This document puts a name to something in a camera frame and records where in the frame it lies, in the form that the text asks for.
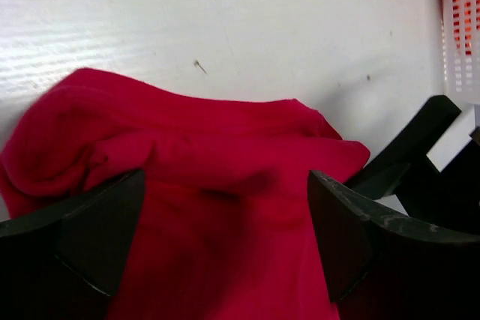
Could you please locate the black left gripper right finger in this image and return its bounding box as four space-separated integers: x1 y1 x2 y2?
307 171 479 319

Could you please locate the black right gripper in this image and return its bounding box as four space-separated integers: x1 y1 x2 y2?
346 95 479 234

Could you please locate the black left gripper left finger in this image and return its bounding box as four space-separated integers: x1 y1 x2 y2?
1 169 145 319

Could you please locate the red t-shirt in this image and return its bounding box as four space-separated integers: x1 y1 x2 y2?
1 69 370 319

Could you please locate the white plastic mesh basket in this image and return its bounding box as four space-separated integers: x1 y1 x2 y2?
442 0 480 105

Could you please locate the orange t-shirt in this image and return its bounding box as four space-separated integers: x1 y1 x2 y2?
451 0 479 56

